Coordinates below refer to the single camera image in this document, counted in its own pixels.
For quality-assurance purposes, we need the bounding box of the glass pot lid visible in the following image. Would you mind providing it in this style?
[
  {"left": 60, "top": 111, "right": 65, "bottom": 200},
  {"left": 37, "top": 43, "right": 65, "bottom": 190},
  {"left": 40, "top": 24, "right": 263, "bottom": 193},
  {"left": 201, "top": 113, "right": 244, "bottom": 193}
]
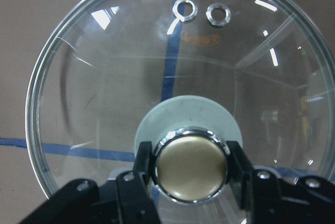
[{"left": 25, "top": 0, "right": 334, "bottom": 223}]

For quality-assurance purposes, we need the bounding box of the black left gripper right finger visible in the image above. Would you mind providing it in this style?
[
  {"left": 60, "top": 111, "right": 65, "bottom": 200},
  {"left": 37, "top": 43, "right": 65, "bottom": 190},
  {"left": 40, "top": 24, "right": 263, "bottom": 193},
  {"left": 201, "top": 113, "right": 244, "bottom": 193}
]
[{"left": 226, "top": 141, "right": 334, "bottom": 223}]

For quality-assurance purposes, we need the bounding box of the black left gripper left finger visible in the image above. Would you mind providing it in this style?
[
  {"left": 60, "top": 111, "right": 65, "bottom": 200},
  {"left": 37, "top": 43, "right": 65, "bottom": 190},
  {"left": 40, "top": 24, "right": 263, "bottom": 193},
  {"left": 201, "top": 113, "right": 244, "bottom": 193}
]
[{"left": 22, "top": 141, "right": 161, "bottom": 223}]

